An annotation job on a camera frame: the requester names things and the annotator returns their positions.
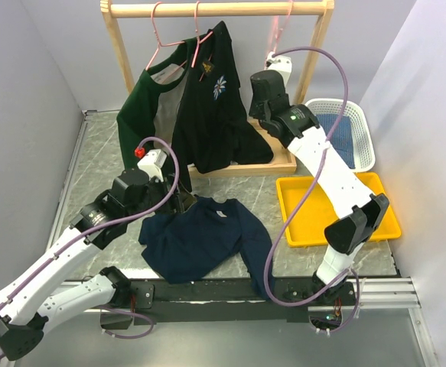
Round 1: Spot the black t-shirt with flower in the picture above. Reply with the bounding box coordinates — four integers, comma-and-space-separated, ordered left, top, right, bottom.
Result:
172, 21, 274, 192

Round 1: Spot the aluminium rail frame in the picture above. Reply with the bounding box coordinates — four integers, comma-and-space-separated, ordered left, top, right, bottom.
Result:
48, 110, 437, 366

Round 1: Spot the pink hanger with black shirt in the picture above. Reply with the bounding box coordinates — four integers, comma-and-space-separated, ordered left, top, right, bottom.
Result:
190, 1, 213, 69

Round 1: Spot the pink hanger with green shirt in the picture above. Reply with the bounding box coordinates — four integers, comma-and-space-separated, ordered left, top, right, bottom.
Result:
145, 1, 187, 85

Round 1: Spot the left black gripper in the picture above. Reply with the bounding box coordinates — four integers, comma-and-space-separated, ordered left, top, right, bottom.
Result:
125, 172, 196, 222

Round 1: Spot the blue patterned cloth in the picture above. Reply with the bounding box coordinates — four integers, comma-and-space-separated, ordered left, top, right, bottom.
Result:
317, 113, 355, 169

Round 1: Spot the yellow plastic tray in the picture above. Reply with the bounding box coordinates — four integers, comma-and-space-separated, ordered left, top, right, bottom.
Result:
276, 176, 402, 248

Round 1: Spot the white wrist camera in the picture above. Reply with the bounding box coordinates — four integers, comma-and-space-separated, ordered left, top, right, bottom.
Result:
265, 52, 292, 86
135, 148, 168, 181

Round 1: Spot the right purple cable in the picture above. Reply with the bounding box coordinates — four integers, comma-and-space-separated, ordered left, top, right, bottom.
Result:
262, 46, 361, 337

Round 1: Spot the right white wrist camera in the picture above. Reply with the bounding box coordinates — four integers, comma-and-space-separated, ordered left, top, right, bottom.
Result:
265, 52, 292, 86

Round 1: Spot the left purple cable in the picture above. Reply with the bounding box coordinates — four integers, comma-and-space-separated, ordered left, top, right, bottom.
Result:
0, 136, 181, 360

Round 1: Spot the purple cable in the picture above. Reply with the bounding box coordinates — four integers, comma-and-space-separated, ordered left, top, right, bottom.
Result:
262, 46, 361, 337
0, 136, 181, 360

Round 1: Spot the dark green t-shirt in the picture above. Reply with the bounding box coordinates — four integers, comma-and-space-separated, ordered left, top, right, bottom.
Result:
116, 38, 196, 169

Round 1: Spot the navy blue t-shirt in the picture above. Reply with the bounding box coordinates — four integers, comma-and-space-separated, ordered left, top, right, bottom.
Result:
138, 196, 272, 300

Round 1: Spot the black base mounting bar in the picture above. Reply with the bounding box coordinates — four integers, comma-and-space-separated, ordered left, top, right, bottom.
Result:
110, 278, 356, 323

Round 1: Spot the pink wire hanger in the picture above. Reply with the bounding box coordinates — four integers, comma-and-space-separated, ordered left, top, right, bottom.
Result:
265, 0, 294, 60

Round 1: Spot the white plastic laundry basket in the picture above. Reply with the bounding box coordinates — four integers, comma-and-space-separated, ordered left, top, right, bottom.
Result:
305, 98, 376, 172

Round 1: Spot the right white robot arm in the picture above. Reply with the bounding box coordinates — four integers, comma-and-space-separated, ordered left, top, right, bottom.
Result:
249, 70, 389, 305

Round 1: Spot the wooden clothes rack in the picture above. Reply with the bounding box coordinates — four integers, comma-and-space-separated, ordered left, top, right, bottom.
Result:
99, 0, 336, 179

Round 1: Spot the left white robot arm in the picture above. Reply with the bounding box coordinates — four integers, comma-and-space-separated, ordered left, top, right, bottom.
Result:
0, 168, 183, 361

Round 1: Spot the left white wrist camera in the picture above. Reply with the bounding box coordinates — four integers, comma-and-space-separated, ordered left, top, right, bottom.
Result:
135, 148, 168, 181

